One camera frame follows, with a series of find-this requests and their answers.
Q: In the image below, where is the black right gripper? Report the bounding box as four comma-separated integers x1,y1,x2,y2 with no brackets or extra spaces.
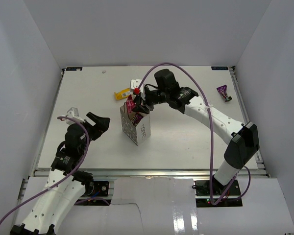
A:
133,88,169,115

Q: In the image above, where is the red snack packet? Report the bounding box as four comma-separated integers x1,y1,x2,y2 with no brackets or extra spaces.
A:
125,95,136,114

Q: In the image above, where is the yellow snack bar back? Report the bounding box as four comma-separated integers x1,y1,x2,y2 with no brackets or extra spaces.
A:
114,88,132,100

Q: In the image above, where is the purple snack packet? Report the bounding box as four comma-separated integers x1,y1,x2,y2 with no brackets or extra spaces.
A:
217,85,232,102
131,112,144,127

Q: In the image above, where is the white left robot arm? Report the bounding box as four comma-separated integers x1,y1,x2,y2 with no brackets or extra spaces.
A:
10,108,110,235

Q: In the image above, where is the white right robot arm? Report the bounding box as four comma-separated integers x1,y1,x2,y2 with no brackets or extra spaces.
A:
130,69,259,195

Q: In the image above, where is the white paper coffee bag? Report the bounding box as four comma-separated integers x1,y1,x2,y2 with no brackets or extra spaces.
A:
120,103,151,146

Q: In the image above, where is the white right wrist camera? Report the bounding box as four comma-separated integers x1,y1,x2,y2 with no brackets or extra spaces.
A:
129,79,145,99

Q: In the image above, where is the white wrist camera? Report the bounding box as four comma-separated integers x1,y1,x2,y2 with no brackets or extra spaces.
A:
59,107,85,125
129,79,145,99

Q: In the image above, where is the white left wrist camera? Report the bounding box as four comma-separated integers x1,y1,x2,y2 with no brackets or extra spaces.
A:
59,107,85,125

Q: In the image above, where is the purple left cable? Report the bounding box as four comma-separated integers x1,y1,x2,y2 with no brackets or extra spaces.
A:
0,115,91,231

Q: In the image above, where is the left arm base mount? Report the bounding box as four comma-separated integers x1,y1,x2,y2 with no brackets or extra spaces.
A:
73,171,111,206

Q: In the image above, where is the aluminium front rail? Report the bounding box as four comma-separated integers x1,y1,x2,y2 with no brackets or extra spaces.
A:
34,169,267,178

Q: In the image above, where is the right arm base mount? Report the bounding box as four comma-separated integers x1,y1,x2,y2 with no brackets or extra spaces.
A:
191,178,243,208

